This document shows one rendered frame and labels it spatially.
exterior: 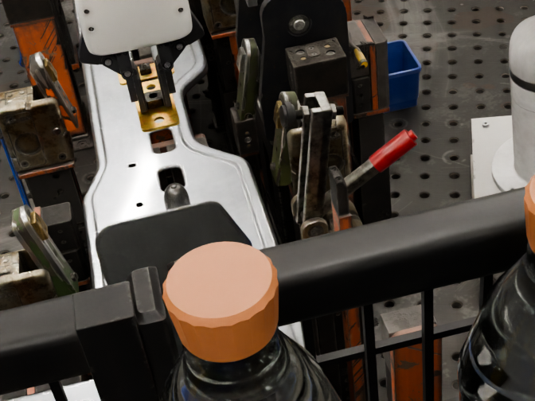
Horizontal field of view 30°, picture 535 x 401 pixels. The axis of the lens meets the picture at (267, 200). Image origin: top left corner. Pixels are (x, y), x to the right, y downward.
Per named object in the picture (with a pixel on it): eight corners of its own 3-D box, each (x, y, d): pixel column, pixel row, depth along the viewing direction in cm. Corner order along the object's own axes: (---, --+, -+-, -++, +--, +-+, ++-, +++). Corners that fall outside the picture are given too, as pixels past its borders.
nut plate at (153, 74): (120, 86, 149) (118, 79, 148) (117, 72, 151) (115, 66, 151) (175, 73, 149) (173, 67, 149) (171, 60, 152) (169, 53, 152)
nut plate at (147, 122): (131, 87, 102) (129, 77, 101) (168, 79, 103) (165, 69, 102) (142, 133, 96) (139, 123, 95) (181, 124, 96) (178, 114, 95)
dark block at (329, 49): (311, 274, 156) (283, 46, 129) (354, 264, 157) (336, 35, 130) (319, 297, 153) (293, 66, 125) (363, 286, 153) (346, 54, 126)
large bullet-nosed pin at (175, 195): (168, 219, 127) (158, 179, 123) (192, 213, 127) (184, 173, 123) (171, 235, 124) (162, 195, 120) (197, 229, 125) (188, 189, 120)
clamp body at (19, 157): (43, 258, 167) (-19, 87, 144) (115, 241, 168) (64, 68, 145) (45, 296, 160) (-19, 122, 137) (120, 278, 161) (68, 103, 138)
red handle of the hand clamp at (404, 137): (293, 204, 114) (402, 117, 109) (305, 213, 115) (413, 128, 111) (302, 227, 111) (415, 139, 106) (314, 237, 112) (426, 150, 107)
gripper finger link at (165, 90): (180, 27, 96) (192, 84, 100) (147, 34, 96) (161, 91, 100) (185, 43, 94) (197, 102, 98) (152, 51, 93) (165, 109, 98)
